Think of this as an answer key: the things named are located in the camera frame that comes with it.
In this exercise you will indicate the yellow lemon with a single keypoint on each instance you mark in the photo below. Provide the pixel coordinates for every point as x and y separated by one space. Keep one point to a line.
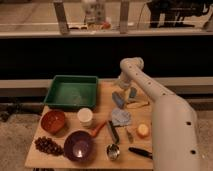
142 130

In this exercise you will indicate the metal ladle spoon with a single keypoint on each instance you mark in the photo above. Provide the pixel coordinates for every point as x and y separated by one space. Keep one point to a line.
113 150

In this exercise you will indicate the white cup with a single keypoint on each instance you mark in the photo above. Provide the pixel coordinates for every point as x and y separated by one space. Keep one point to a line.
85 116

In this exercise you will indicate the blue cup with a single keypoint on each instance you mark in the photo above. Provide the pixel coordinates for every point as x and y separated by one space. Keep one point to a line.
133 92

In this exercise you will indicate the grey right post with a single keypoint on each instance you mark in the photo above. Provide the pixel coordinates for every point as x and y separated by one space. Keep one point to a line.
124 12

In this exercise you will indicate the grey left post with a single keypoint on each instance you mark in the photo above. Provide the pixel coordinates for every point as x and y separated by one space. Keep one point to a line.
61 17

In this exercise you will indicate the black machine in background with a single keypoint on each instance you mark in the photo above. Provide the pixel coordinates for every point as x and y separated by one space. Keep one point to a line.
176 11

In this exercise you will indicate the black handled tool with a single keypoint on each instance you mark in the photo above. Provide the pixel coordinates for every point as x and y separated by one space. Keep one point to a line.
141 152

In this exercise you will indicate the teal sponge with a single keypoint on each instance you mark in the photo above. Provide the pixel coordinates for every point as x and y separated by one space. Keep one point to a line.
118 100

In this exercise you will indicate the purple bowl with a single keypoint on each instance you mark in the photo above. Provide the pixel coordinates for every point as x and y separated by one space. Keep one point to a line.
78 146

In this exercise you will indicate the crumpled grey-blue cloth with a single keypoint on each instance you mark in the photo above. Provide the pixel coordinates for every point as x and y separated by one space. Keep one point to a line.
120 117

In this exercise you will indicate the green plastic tray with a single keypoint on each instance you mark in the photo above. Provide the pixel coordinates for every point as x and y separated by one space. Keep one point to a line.
72 92

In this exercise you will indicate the grey post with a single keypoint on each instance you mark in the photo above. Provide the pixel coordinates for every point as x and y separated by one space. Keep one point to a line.
61 17
124 12

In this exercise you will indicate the brown grape bunch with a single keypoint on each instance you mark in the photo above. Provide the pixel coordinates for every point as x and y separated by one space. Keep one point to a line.
48 146

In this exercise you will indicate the orange bowl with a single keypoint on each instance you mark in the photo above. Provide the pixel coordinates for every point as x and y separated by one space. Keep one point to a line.
53 121

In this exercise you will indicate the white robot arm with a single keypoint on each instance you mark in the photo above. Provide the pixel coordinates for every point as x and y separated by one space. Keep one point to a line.
174 121

